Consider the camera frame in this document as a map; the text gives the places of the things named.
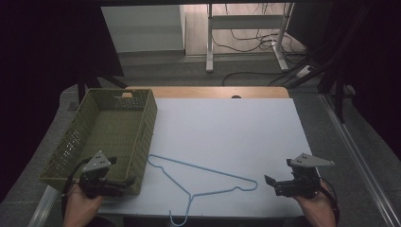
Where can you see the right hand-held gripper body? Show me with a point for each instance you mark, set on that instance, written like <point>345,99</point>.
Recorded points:
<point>302,183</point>

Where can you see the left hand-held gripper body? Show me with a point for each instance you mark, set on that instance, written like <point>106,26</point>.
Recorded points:
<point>96,176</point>

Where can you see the green perforated plastic basket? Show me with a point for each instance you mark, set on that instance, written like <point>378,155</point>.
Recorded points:
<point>110,129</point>

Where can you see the person's right hand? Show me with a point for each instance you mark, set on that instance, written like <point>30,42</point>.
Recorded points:
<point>318,209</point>

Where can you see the person's left hand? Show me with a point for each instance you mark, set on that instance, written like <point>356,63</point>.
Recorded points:
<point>81,208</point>

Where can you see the white table mat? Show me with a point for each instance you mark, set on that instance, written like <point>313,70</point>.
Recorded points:
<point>227,135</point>

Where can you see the black stand legs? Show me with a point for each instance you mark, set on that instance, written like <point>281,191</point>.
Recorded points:
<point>339,94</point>

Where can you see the white power strip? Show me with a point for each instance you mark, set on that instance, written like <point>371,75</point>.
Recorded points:
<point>304,71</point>

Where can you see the white cabinet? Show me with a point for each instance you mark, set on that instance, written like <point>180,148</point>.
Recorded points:
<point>142,28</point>

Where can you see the metal floor rail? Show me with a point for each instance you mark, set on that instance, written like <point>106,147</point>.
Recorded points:
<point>356,151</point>

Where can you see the white metal desk frame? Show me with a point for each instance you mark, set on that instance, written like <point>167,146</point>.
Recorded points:
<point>246,22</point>

